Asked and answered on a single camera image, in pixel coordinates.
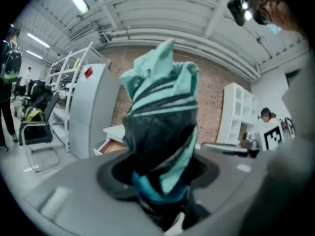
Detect wooden drawer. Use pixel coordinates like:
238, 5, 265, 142
93, 139, 127, 156

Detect black bag pile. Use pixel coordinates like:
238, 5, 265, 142
29, 79, 54, 108

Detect white arched cabinet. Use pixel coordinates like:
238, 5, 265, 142
216, 82, 259, 147

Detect black chrome-frame office chair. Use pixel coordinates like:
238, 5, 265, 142
18, 93, 62, 174

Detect yellow green jacket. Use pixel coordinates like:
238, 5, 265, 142
23, 107, 45, 123

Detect ceiling air conditioner unit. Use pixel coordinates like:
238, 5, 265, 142
68, 22, 92, 41

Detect black head camera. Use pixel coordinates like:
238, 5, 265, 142
227, 0, 253, 27

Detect blue face mask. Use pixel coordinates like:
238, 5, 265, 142
266, 23, 283, 35

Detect person's head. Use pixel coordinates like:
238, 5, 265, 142
251, 0, 304, 34

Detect grey refrigerator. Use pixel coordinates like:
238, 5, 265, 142
69, 63, 122, 160

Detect white metal shelving rack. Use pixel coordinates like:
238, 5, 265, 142
45, 41, 95, 152

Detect black green backpack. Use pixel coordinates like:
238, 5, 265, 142
0, 48, 23, 84

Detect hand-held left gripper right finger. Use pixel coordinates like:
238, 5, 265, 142
191, 149, 269, 231

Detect person's glasses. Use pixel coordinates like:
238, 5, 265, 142
252, 0, 272, 25

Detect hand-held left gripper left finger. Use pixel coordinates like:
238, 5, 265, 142
22, 150, 165, 236

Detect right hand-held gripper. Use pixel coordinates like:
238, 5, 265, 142
200, 122, 285, 158

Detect green cloth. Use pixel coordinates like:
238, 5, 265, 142
120, 38, 212, 234

